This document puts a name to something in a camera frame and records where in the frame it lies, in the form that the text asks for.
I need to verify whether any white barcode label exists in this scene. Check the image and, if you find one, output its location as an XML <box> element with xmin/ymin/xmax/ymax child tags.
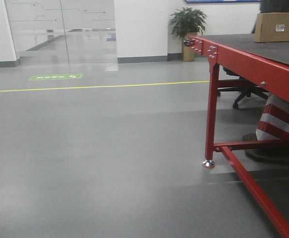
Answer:
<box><xmin>276</xmin><ymin>24</ymin><xmax>285</xmax><ymax>32</ymax></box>

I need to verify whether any red metal table frame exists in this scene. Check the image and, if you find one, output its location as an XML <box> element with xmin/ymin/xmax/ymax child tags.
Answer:
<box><xmin>189</xmin><ymin>35</ymin><xmax>289</xmax><ymax>238</ymax></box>

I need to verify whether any glass door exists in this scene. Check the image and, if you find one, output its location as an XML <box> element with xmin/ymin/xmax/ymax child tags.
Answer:
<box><xmin>4</xmin><ymin>0</ymin><xmax>117</xmax><ymax>65</ymax></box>

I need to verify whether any black office chair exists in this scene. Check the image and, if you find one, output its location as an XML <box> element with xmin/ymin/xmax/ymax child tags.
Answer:
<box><xmin>217</xmin><ymin>66</ymin><xmax>270</xmax><ymax>109</ymax></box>

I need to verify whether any green potted plant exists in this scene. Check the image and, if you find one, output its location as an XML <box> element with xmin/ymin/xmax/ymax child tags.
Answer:
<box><xmin>169</xmin><ymin>7</ymin><xmax>207</xmax><ymax>61</ymax></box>

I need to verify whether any green floor sticker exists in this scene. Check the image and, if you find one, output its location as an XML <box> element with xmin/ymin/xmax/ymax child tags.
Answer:
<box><xmin>30</xmin><ymin>74</ymin><xmax>83</xmax><ymax>81</ymax></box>

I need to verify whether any dark grey table mat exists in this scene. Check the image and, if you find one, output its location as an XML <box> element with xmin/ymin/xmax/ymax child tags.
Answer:
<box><xmin>202</xmin><ymin>34</ymin><xmax>289</xmax><ymax>65</ymax></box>

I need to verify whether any brown cardboard package box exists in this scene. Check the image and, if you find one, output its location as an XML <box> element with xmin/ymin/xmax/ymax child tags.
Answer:
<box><xmin>254</xmin><ymin>12</ymin><xmax>289</xmax><ymax>43</ymax></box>

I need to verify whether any red white traffic cone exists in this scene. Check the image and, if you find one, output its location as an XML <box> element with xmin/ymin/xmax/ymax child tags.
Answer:
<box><xmin>243</xmin><ymin>94</ymin><xmax>289</xmax><ymax>165</ymax></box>

